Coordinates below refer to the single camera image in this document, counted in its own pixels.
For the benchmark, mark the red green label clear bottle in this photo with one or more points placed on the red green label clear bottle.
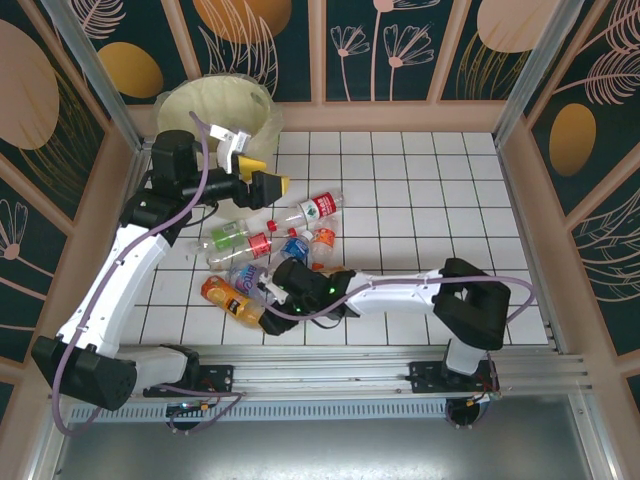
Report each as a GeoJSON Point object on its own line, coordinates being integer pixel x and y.
{"type": "Point", "coordinates": [320, 204]}

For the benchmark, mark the aluminium frame post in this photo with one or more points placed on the aluminium frame post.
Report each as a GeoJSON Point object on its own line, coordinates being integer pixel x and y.
{"type": "Point", "coordinates": [95, 75]}
{"type": "Point", "coordinates": [534, 75]}

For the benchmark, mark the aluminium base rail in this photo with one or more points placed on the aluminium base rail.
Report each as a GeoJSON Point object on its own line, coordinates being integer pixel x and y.
{"type": "Point", "coordinates": [325, 375]}

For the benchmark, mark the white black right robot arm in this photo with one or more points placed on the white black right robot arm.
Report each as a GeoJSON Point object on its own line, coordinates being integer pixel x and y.
{"type": "Point", "coordinates": [395, 297]}

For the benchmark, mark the orange juice bottle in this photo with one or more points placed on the orange juice bottle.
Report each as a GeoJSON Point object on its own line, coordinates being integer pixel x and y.
{"type": "Point", "coordinates": [227, 300]}

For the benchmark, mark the white lined trash bin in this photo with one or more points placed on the white lined trash bin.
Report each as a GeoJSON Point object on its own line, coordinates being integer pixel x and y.
{"type": "Point", "coordinates": [200, 105]}

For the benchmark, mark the small orange label bottle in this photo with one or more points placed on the small orange label bottle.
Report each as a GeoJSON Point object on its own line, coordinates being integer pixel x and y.
{"type": "Point", "coordinates": [324, 240]}

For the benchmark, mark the large blue purple label bottle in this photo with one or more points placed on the large blue purple label bottle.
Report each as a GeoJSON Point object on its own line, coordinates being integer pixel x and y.
{"type": "Point", "coordinates": [245, 280]}

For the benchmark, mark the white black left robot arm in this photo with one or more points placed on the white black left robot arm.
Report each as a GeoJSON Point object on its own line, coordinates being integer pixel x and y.
{"type": "Point", "coordinates": [115, 280]}

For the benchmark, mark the red label red cap bottle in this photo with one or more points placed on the red label red cap bottle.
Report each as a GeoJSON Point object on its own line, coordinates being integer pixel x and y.
{"type": "Point", "coordinates": [257, 244]}

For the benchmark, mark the small blue label bottle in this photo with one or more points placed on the small blue label bottle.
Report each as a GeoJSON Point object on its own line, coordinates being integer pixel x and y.
{"type": "Point", "coordinates": [294, 248]}

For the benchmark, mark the aluminium side rail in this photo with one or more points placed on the aluminium side rail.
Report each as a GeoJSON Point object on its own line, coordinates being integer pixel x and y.
{"type": "Point", "coordinates": [140, 155]}
{"type": "Point", "coordinates": [520, 200]}

